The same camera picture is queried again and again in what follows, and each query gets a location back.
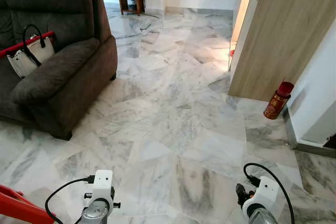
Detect red cylindrical tin can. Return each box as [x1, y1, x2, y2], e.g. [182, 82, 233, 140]
[263, 81, 295, 120]

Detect red plastic stool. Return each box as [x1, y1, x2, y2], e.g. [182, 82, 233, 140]
[0, 184, 56, 224]

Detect dark brown door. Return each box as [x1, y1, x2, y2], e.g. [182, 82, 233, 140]
[323, 134, 336, 150]

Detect dark grey fabric sofa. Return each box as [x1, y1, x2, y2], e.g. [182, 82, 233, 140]
[0, 0, 118, 141]

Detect light wood wardrobe panel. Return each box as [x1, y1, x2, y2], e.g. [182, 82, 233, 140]
[227, 0, 336, 102]

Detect red rod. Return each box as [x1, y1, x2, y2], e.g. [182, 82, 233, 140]
[0, 31, 56, 59]

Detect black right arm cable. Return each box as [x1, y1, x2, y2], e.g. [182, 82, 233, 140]
[243, 163, 296, 224]

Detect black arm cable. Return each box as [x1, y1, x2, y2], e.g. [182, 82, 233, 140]
[243, 163, 296, 224]
[44, 175, 96, 224]

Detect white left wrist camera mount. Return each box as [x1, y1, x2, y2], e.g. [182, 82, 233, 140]
[84, 170, 115, 210]

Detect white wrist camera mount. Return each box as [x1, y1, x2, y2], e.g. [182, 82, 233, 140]
[84, 170, 115, 210]
[243, 176, 280, 218]

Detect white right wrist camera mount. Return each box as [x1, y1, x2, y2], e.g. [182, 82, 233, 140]
[243, 176, 280, 218]

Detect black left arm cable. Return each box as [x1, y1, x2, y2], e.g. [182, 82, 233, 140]
[44, 175, 96, 224]

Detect white handbag black handles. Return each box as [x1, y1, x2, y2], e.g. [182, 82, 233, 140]
[6, 24, 56, 78]

